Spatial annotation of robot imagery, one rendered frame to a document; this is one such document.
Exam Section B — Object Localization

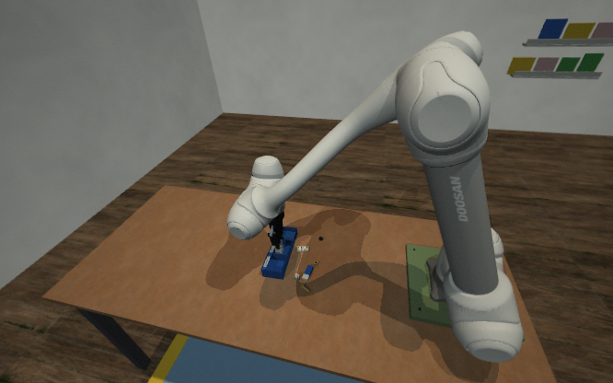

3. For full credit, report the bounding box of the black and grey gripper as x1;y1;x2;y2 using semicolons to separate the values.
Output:
268;211;284;254

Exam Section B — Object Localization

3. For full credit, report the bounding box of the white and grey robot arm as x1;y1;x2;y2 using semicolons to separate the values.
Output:
227;31;524;363

